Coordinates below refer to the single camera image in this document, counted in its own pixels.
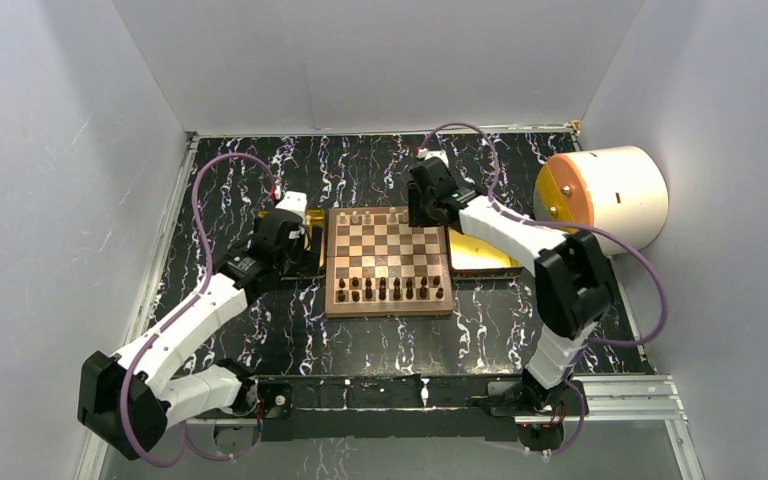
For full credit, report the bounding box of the right gold tin tray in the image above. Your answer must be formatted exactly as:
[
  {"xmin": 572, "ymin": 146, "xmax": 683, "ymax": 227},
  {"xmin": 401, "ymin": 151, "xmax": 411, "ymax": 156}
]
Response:
[{"xmin": 447, "ymin": 229, "xmax": 524, "ymax": 280}]

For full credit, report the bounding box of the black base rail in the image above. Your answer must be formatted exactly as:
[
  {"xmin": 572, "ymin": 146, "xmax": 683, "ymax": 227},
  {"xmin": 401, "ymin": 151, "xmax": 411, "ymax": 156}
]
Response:
[{"xmin": 211, "ymin": 374, "xmax": 591, "ymax": 458}]

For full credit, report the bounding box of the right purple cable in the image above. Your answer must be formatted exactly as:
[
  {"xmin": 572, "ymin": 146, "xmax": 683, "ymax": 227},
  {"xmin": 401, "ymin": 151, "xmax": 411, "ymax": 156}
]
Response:
[{"xmin": 417, "ymin": 122, "xmax": 669, "ymax": 458}]

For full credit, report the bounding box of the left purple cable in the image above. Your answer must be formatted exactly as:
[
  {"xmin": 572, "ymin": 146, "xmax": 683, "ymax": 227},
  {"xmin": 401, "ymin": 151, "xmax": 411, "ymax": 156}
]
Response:
[{"xmin": 118, "ymin": 152, "xmax": 283, "ymax": 468}]

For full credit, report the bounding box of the wooden chess board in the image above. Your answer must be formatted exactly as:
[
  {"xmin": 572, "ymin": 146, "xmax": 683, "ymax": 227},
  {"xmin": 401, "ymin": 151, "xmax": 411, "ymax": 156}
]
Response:
[{"xmin": 325, "ymin": 206, "xmax": 454, "ymax": 318}]

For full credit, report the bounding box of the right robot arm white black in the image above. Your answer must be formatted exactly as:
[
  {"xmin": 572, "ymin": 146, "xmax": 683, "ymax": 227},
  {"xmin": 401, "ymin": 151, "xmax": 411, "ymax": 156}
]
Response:
[{"xmin": 408, "ymin": 149, "xmax": 614, "ymax": 414}]

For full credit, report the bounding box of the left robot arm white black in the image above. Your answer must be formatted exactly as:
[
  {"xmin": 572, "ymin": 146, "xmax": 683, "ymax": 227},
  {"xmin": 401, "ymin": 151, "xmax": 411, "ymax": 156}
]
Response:
[{"xmin": 77, "ymin": 191, "xmax": 318, "ymax": 460}]

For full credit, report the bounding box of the left gold tin tray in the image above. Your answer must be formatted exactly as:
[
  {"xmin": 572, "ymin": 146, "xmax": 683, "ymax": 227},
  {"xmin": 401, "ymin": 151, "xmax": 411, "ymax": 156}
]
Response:
[{"xmin": 258, "ymin": 209, "xmax": 327, "ymax": 270}]

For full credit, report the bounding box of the purple cable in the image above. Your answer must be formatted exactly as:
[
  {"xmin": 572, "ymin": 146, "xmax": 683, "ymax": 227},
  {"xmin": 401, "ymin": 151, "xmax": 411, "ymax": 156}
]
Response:
[
  {"xmin": 417, "ymin": 122, "xmax": 669, "ymax": 458},
  {"xmin": 118, "ymin": 152, "xmax": 283, "ymax": 468}
]

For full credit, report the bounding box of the white cylinder orange lid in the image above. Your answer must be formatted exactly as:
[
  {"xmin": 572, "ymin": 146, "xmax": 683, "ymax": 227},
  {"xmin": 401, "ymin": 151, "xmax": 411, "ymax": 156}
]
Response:
[{"xmin": 533, "ymin": 146, "xmax": 669, "ymax": 249}]

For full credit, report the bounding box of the gold tin tray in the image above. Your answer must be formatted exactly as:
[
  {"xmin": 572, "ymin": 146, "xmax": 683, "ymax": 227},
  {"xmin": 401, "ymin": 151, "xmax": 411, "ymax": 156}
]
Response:
[
  {"xmin": 258, "ymin": 209, "xmax": 327, "ymax": 270},
  {"xmin": 447, "ymin": 229, "xmax": 524, "ymax": 280}
]

